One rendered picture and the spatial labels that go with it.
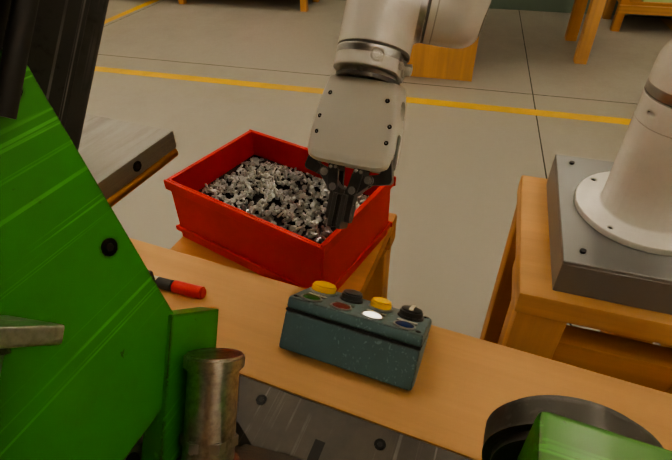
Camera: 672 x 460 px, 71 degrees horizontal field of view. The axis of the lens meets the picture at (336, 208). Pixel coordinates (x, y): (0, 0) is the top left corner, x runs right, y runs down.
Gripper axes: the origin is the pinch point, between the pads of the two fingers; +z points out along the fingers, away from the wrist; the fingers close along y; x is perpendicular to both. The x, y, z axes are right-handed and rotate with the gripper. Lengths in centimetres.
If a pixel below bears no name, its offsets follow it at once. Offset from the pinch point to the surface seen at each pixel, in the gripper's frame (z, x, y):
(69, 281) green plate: 4.0, 34.4, 2.5
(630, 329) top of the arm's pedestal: 8.3, -19.9, -37.2
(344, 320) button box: 10.7, 5.5, -4.5
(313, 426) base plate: 20.2, 10.0, -4.8
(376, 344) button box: 12.2, 5.4, -8.3
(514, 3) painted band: -224, -484, 4
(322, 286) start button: 8.9, 1.4, -0.2
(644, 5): -211, -436, -108
